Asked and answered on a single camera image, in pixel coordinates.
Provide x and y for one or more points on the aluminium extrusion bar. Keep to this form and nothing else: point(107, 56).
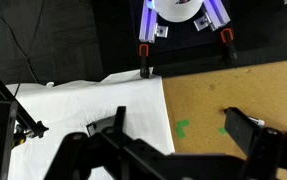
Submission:
point(148, 23)
point(218, 15)

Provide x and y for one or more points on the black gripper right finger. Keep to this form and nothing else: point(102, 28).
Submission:
point(243, 130)

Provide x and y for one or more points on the L-shaped green tape mark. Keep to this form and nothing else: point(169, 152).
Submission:
point(181, 128)

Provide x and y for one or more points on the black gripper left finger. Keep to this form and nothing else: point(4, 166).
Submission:
point(93, 156)

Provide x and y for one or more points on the silver corner bracket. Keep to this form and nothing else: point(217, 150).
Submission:
point(162, 31)
point(202, 23)

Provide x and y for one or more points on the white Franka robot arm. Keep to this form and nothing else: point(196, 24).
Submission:
point(179, 11)

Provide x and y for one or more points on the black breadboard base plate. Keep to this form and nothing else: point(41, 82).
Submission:
point(183, 38)

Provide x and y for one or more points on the white cloth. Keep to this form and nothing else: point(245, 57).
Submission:
point(83, 100)

